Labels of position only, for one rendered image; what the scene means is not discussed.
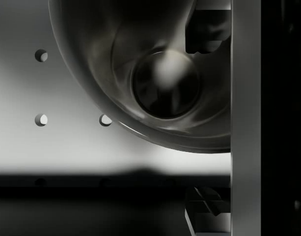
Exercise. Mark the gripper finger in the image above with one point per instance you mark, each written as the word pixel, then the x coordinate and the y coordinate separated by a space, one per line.
pixel 206 209
pixel 204 32

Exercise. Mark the black mug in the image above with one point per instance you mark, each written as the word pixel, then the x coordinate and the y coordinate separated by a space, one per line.
pixel 145 61

